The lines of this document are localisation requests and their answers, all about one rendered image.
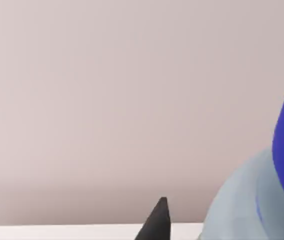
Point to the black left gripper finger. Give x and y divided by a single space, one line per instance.
160 222

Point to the clear bottle with blue cap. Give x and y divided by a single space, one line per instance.
262 190

